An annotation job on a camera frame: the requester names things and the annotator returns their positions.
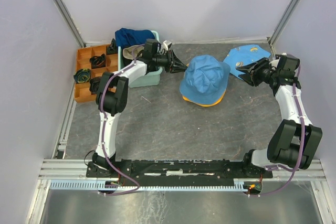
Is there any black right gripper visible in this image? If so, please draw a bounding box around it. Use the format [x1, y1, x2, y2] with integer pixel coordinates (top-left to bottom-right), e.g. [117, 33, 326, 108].
[236, 57, 278, 88]

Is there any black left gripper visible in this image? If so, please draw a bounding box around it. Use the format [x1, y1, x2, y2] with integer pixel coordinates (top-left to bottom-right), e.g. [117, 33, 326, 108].
[153, 50, 188, 74]

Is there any blue bucket hat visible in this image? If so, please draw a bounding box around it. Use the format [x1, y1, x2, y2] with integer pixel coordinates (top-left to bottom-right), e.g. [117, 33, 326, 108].
[179, 55, 230, 102]

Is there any yellow bucket hat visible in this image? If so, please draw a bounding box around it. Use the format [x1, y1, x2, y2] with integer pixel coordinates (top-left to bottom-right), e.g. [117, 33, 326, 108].
[182, 91, 226, 108]

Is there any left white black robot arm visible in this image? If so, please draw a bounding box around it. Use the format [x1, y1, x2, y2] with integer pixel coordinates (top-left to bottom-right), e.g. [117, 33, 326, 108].
[92, 39, 186, 177]

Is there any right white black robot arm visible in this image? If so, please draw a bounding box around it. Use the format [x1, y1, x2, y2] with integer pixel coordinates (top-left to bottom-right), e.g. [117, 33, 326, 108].
[236, 54, 322, 177]

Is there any blue patterned hat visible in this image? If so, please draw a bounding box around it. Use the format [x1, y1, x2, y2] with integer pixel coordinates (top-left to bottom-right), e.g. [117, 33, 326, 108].
[223, 45, 271, 79]

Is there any light green plastic bin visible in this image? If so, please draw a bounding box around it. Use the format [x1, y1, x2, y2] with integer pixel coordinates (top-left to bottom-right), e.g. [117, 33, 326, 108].
[118, 30, 163, 88]

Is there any beige cap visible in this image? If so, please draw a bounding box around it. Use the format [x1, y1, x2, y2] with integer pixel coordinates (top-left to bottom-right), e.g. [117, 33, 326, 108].
[122, 45, 144, 60]

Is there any navy blue hat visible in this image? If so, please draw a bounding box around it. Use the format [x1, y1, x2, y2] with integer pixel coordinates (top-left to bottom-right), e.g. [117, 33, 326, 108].
[114, 28, 155, 49]

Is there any dark green leaf rolled tie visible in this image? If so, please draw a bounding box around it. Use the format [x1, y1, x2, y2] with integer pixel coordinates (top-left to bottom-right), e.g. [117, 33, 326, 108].
[106, 38, 118, 55]

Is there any black orange floral rolled tie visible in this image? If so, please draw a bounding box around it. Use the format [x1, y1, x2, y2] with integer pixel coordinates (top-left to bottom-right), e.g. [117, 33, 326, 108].
[89, 54, 106, 69]

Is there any navy yellow floral rolled tie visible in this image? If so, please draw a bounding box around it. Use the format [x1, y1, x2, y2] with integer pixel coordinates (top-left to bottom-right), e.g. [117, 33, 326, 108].
[73, 68, 91, 84]

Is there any wooden compartment tray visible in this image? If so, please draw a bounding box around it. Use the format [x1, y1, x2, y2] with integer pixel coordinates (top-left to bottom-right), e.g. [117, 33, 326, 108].
[74, 44, 120, 103]

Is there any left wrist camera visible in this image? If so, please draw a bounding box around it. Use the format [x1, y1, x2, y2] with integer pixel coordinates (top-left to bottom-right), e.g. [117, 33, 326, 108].
[161, 40, 172, 53]

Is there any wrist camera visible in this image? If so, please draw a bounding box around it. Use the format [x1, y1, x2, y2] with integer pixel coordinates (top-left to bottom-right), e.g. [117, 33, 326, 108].
[161, 40, 172, 53]
[270, 53, 287, 68]

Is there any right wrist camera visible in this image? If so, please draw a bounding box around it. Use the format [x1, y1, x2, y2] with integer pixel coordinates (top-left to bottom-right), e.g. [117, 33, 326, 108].
[270, 53, 287, 68]

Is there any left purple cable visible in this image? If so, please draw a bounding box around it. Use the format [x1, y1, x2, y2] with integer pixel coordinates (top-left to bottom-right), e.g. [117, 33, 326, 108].
[97, 47, 141, 196]

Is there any purple cable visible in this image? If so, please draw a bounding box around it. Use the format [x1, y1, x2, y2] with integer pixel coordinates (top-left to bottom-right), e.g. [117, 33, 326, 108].
[97, 47, 141, 196]
[246, 63, 308, 197]

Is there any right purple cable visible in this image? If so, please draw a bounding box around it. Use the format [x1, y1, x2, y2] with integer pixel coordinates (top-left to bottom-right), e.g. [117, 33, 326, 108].
[246, 63, 308, 197]

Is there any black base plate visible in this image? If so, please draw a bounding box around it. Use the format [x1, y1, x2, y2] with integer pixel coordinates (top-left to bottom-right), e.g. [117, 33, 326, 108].
[86, 158, 274, 187]

